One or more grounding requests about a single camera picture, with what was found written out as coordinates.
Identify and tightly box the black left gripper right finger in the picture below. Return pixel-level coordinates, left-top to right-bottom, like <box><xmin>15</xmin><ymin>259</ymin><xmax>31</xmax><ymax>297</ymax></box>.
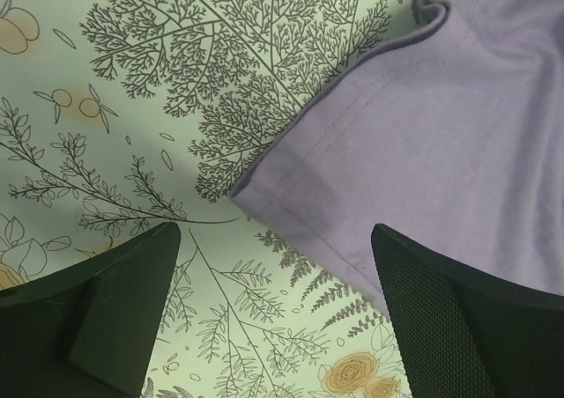
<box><xmin>371</xmin><ymin>224</ymin><xmax>563</xmax><ymax>398</ymax></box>

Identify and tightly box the purple t shirt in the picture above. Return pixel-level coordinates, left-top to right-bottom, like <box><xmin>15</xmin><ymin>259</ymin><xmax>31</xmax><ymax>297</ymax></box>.
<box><xmin>232</xmin><ymin>0</ymin><xmax>563</xmax><ymax>311</ymax></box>

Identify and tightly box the floral table mat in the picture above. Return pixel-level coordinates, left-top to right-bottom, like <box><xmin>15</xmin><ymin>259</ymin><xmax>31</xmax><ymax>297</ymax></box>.
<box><xmin>1</xmin><ymin>0</ymin><xmax>419</xmax><ymax>397</ymax></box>

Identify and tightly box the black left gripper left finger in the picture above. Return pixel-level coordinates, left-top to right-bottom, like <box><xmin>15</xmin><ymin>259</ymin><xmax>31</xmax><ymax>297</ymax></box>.
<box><xmin>1</xmin><ymin>223</ymin><xmax>181</xmax><ymax>397</ymax></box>

